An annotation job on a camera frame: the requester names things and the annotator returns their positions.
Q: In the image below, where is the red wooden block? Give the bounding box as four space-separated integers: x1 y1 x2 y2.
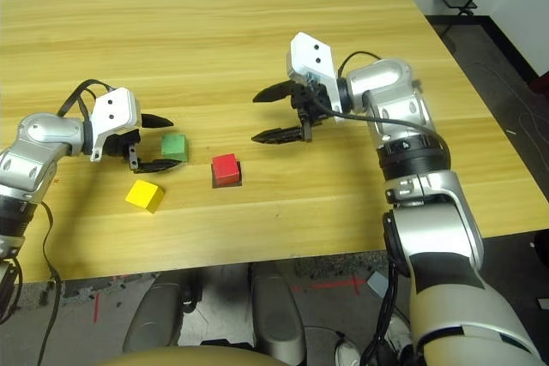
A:
211 153 241 184

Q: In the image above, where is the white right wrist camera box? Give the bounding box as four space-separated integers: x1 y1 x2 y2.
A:
286 32 344 125

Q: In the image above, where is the green wooden block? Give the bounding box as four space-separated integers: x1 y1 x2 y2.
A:
160 133 190 165

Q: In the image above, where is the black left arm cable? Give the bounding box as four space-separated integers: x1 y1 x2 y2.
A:
36 78 113 366

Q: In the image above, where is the small grey box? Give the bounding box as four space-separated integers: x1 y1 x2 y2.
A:
366 270 389 298

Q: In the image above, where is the white sneaker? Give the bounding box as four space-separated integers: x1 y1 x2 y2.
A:
335 333 362 366
385 312 415 361

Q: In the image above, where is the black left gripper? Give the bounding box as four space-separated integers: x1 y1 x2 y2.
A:
105 112 184 175

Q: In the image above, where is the grey robot leg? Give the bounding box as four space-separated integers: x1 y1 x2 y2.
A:
123 271 198 354
250 261 308 363

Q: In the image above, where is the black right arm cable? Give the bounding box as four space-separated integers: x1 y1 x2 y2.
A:
312 51 449 366

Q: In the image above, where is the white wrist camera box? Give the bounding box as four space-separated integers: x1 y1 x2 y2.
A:
88 87 142 163
286 32 344 125

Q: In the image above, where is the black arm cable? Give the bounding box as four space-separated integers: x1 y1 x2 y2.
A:
312 51 449 366
36 78 113 366

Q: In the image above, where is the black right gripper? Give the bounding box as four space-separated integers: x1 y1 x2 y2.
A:
250 79 334 145

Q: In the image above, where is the beige robot torso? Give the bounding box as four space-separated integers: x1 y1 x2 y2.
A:
98 345 284 366

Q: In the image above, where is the grey robot left leg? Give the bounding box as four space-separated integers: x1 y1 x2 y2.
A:
123 271 198 354

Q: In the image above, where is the dark red object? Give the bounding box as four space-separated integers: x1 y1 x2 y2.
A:
529 68 549 95

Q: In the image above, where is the grey robot right leg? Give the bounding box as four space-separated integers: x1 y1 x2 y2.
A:
250 261 308 363

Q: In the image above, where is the yellow wooden block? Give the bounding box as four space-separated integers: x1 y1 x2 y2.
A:
124 179 166 214

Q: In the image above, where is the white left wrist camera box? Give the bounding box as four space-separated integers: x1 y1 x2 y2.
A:
88 87 142 163

